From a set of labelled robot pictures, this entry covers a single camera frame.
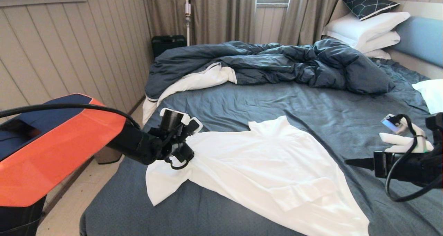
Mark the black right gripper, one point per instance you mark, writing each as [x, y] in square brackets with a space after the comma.
[412, 168]

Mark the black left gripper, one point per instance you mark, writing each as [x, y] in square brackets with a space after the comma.
[178, 149]

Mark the white t-shirt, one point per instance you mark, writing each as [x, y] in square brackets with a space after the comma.
[270, 166]

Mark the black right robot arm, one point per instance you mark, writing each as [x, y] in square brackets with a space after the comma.
[436, 125]

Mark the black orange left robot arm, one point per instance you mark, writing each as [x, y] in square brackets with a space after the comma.
[52, 153]

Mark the blue patterned bed sheet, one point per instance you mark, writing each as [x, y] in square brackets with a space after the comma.
[346, 104]

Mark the beige trash bin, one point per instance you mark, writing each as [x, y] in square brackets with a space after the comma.
[107, 156]

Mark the white pillow without stack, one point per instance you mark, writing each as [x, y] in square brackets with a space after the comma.
[431, 94]

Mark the black suitcase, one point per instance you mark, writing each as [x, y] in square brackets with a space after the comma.
[169, 45]

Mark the flat white pillow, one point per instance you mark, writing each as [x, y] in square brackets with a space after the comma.
[379, 54]

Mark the medium white pillow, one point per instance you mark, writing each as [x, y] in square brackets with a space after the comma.
[380, 42]

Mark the blue duvet with white lining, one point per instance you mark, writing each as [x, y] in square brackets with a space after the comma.
[277, 63]

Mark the large white pillow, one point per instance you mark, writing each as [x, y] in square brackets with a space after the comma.
[360, 28]

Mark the white stick vacuum cleaner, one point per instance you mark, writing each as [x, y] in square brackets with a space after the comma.
[188, 14]

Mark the blue padded headboard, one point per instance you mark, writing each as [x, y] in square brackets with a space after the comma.
[422, 38]

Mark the wide beige curtain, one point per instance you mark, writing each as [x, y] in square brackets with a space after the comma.
[214, 14]

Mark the dark geometric patterned cushion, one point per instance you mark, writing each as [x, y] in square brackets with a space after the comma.
[368, 4]

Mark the narrow beige curtain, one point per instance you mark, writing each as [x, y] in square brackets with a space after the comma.
[308, 14]

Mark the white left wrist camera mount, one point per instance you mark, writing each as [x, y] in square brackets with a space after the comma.
[192, 125]

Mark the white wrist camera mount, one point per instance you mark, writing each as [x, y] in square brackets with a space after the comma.
[420, 139]
[192, 125]

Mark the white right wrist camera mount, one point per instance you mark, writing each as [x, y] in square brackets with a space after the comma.
[420, 139]

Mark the beige upholstered bed frame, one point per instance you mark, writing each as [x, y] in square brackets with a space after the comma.
[415, 66]

